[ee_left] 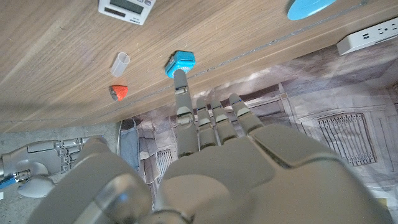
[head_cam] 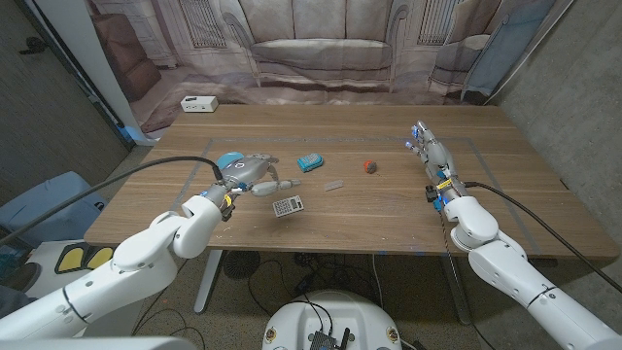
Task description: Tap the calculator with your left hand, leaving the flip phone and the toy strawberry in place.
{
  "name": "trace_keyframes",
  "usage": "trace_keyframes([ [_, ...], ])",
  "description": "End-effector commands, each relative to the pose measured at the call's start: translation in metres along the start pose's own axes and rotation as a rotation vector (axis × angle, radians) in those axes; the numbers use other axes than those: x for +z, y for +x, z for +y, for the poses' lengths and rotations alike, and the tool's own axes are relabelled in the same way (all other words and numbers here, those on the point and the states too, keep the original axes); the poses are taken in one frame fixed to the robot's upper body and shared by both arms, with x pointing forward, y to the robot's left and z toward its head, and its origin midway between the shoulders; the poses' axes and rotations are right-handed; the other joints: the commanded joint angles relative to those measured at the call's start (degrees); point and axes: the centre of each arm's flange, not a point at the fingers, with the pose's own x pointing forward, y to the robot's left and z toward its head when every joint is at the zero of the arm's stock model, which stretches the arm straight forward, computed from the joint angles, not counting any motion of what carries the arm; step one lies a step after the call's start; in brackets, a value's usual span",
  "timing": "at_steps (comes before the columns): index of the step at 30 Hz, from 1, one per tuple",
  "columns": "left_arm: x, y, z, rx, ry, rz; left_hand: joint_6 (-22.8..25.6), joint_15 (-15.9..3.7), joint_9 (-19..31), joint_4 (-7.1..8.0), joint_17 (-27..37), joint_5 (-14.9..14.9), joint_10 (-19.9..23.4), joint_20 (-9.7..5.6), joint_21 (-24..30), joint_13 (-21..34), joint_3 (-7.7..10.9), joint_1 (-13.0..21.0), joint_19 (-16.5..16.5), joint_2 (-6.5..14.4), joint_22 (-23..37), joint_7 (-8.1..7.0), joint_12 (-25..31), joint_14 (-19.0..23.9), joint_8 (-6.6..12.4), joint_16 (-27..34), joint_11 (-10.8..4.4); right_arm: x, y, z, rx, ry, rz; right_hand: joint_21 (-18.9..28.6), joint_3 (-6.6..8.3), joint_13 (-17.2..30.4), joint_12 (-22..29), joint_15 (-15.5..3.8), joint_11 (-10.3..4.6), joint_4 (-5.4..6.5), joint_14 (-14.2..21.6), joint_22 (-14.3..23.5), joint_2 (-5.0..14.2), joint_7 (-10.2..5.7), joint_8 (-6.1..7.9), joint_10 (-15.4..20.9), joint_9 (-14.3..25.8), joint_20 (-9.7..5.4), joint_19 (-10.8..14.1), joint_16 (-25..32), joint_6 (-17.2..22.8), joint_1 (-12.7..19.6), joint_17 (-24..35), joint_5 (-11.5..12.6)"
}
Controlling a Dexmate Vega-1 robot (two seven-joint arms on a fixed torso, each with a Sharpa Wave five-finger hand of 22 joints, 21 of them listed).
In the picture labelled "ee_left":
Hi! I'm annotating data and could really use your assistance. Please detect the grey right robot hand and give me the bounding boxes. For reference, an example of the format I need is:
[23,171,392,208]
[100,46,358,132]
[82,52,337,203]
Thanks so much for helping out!
[0,137,91,198]

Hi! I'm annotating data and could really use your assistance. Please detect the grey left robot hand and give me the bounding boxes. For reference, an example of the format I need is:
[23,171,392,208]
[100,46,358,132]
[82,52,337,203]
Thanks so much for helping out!
[27,68,396,224]

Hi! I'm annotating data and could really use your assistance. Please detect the white pocket calculator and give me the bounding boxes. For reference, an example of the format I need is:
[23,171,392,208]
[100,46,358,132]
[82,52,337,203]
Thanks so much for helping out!
[98,0,157,26]

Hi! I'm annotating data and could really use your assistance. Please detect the printed sofa room backdrop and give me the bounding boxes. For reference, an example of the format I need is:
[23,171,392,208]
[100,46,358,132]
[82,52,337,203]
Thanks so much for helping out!
[117,37,398,224]

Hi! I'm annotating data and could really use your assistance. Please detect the clear plastic tube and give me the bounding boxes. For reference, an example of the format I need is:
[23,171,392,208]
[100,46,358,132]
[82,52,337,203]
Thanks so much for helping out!
[110,52,131,78]

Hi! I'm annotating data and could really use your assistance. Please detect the blue round plate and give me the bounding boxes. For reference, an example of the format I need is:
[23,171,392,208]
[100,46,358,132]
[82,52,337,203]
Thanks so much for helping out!
[286,0,338,21]

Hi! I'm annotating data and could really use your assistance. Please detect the white power strip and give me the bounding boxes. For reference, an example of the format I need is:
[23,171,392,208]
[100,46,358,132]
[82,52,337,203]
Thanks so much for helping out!
[336,17,398,57]

